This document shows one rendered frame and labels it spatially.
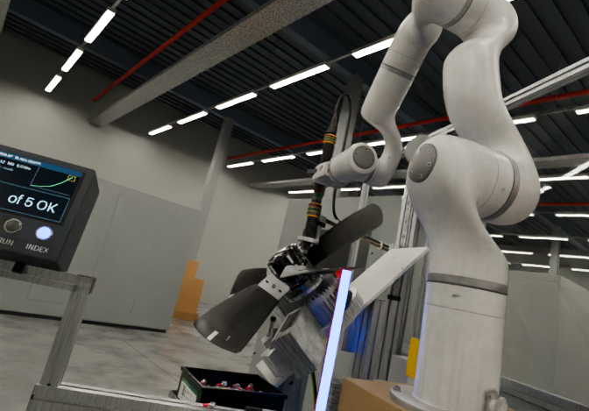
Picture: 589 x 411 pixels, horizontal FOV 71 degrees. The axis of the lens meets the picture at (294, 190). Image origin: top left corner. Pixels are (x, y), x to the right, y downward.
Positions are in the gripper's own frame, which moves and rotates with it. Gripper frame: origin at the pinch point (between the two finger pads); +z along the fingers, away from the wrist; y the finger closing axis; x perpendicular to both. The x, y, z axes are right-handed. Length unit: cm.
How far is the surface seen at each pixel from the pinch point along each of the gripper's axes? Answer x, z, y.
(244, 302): -43.2, 4.3, -14.5
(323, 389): -55, -35, 0
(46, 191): -29, -41, -63
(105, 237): -25, 538, -139
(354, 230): -12.6, 1.9, 15.6
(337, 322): -41, -35, 0
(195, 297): -100, 832, 33
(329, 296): -35.6, 0.1, 10.9
